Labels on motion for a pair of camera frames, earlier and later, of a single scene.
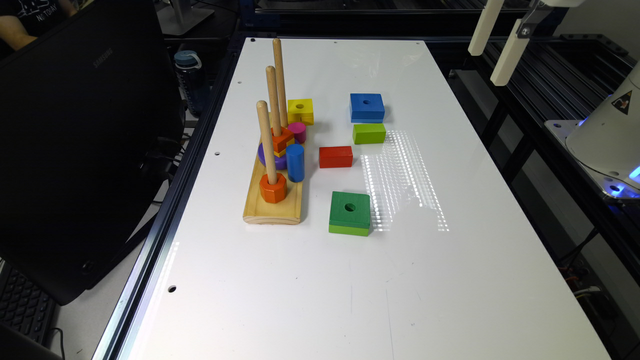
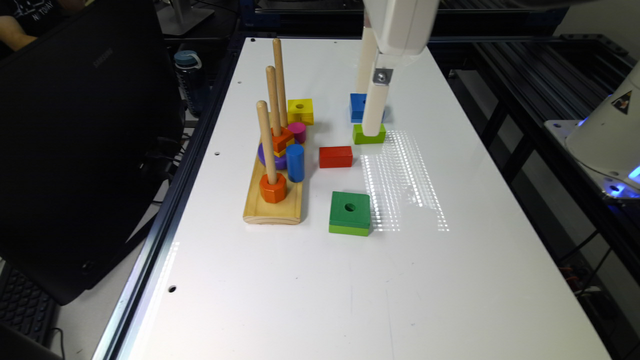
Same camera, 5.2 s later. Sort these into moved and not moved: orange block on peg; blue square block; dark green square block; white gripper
Moved: white gripper
Not moved: orange block on peg; blue square block; dark green square block
